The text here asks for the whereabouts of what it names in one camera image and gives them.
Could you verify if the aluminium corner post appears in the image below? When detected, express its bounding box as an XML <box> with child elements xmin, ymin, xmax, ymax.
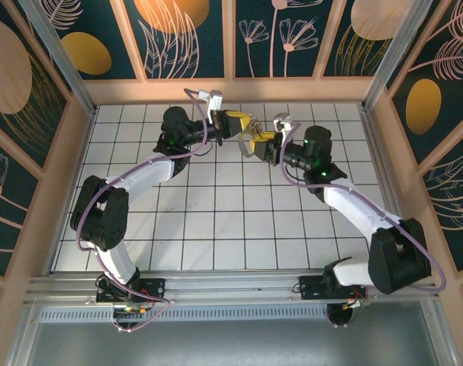
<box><xmin>361</xmin><ymin>0</ymin><xmax>435</xmax><ymax>114</ymax></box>
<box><xmin>18</xmin><ymin>0</ymin><xmax>99</xmax><ymax>117</ymax></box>

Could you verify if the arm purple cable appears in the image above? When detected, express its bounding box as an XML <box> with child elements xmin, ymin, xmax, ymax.
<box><xmin>75</xmin><ymin>88</ymin><xmax>213</xmax><ymax>333</ymax></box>
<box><xmin>280</xmin><ymin>121</ymin><xmax>447</xmax><ymax>329</ymax></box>

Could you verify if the perforated metal strip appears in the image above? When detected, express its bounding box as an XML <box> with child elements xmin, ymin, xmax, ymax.
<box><xmin>38</xmin><ymin>307</ymin><xmax>423</xmax><ymax>323</ymax></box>

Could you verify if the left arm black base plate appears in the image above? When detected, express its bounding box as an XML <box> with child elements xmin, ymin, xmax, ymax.
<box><xmin>95</xmin><ymin>277</ymin><xmax>167</xmax><ymax>306</ymax></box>

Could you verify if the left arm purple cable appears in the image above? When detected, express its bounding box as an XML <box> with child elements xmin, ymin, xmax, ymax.
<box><xmin>75</xmin><ymin>88</ymin><xmax>213</xmax><ymax>333</ymax></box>

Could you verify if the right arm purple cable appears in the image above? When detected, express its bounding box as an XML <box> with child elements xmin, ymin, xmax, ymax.
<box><xmin>280</xmin><ymin>121</ymin><xmax>447</xmax><ymax>329</ymax></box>

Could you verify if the right aluminium side rail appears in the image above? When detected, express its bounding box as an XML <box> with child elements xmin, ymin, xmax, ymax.
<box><xmin>359</xmin><ymin>106</ymin><xmax>421</xmax><ymax>272</ymax></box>

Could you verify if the left aluminium corner post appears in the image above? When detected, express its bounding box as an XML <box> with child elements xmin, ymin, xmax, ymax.
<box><xmin>18</xmin><ymin>0</ymin><xmax>99</xmax><ymax>117</ymax></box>

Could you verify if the aluminium front rail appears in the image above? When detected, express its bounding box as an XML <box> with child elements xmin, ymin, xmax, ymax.
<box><xmin>24</xmin><ymin>269</ymin><xmax>442</xmax><ymax>307</ymax></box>

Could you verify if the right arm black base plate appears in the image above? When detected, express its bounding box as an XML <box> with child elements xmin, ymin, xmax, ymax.
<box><xmin>297</xmin><ymin>274</ymin><xmax>369</xmax><ymax>301</ymax></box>

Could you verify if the right aluminium corner post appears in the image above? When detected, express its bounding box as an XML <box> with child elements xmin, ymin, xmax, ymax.
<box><xmin>361</xmin><ymin>0</ymin><xmax>435</xmax><ymax>114</ymax></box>

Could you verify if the clear plastic zip bag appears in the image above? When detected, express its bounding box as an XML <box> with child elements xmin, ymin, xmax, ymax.
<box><xmin>237</xmin><ymin>127</ymin><xmax>259</xmax><ymax>159</ymax></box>

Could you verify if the small circuit board with wires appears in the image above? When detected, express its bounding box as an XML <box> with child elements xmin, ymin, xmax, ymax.
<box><xmin>341</xmin><ymin>296</ymin><xmax>371</xmax><ymax>312</ymax></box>
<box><xmin>113</xmin><ymin>303</ymin><xmax>159</xmax><ymax>317</ymax></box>

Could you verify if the grey metal sheet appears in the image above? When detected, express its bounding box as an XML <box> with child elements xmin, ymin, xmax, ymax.
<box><xmin>9</xmin><ymin>320</ymin><xmax>457</xmax><ymax>366</ymax></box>

